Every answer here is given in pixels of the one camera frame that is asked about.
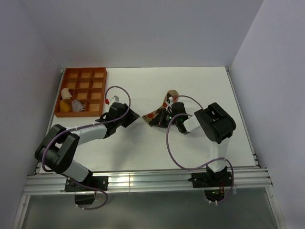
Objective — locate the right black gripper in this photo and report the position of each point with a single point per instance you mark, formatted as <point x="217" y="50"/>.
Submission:
<point x="159" y="120"/>

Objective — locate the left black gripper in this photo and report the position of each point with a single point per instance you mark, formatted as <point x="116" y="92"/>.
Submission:
<point x="131" y="116"/>

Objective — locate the tan argyle sock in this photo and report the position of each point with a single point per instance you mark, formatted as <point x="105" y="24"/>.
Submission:
<point x="152" y="115"/>

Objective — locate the grey sock red stripes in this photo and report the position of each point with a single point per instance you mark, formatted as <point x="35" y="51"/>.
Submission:
<point x="77" y="106"/>

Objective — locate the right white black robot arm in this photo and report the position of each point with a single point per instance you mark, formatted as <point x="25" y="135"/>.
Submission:
<point x="215" y="122"/>

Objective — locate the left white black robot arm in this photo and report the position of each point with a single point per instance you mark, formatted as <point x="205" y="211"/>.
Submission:
<point x="58" y="148"/>

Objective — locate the orange compartment tray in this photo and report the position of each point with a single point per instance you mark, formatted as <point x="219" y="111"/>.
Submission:
<point x="86" y="85"/>

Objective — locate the rolled yellow sock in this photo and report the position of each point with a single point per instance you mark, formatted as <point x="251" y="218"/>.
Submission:
<point x="64" y="107"/>

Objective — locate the rolled beige sock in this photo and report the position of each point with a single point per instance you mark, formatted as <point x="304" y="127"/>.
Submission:
<point x="65" y="94"/>

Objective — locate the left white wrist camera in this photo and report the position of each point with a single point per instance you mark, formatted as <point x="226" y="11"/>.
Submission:
<point x="114" y="99"/>

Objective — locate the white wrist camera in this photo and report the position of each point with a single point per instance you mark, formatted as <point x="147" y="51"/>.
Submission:
<point x="114" y="99"/>
<point x="169" y="102"/>

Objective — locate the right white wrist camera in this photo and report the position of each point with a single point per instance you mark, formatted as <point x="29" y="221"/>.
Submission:
<point x="169" y="102"/>

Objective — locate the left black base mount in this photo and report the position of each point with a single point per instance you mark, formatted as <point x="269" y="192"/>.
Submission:
<point x="90" y="184"/>

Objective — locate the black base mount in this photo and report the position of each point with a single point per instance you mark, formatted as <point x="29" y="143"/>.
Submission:
<point x="90" y="184"/>
<point x="211" y="179"/>

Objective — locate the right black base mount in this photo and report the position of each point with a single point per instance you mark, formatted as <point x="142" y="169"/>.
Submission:
<point x="211" y="179"/>

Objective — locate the black box under rail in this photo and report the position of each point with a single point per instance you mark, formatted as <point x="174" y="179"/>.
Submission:
<point x="84" y="199"/>

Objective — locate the aluminium frame rail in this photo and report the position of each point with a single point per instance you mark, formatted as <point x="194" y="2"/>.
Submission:
<point x="150" y="181"/>

